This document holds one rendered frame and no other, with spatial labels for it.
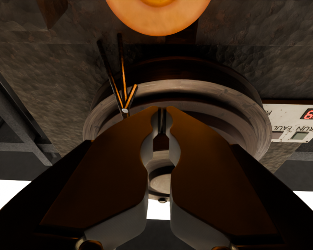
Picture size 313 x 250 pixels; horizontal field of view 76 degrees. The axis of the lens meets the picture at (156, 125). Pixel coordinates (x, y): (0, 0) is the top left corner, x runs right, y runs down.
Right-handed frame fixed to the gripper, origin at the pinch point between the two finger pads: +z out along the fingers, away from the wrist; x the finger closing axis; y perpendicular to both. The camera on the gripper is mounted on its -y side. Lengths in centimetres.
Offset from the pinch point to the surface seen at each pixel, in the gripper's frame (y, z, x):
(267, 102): 19, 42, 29
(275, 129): 30, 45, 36
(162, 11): -4.1, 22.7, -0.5
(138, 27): -2.0, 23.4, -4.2
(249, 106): 12.2, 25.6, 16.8
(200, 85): 7.4, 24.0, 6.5
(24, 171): 551, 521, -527
